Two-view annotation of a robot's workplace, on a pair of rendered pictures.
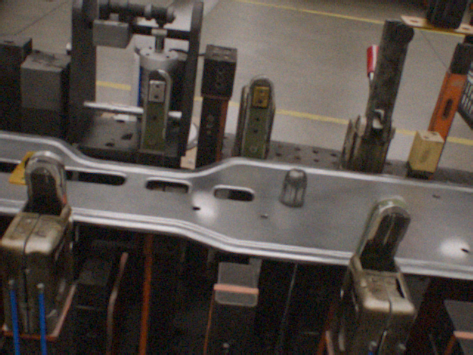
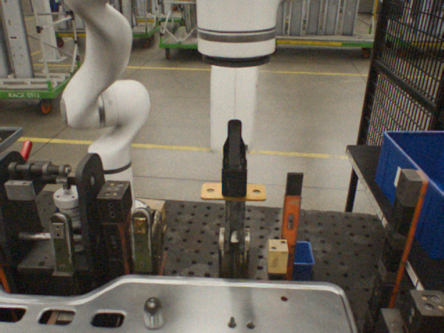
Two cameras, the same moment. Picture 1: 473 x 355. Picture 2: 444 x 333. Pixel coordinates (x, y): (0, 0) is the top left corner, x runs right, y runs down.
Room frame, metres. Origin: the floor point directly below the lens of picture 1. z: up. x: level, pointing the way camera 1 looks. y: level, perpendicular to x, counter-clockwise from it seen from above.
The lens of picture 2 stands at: (0.23, -0.23, 1.53)
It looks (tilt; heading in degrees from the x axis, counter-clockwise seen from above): 27 degrees down; 7
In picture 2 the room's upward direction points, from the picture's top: straight up
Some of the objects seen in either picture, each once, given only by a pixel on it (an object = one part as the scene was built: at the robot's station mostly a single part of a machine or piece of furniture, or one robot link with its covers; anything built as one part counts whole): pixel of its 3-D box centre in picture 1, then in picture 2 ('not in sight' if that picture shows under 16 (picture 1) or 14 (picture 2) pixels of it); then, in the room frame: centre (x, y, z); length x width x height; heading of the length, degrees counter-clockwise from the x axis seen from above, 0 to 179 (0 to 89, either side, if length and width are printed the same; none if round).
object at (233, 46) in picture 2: not in sight; (236, 40); (0.68, -0.20, 1.44); 0.09 x 0.08 x 0.03; 4
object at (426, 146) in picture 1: (397, 236); (271, 316); (0.81, -0.28, 0.88); 0.04 x 0.04 x 0.36; 3
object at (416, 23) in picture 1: (440, 22); (233, 189); (0.68, -0.20, 1.26); 0.08 x 0.04 x 0.01; 94
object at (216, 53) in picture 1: (206, 170); (125, 268); (0.88, 0.05, 0.91); 0.07 x 0.05 x 0.42; 3
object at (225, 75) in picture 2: not in sight; (235, 96); (0.68, -0.20, 1.38); 0.10 x 0.07 x 0.11; 4
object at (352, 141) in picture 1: (345, 220); (233, 302); (0.85, -0.19, 0.88); 0.07 x 0.06 x 0.35; 3
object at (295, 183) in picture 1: (293, 189); (153, 313); (0.67, -0.08, 1.02); 0.03 x 0.03 x 0.07
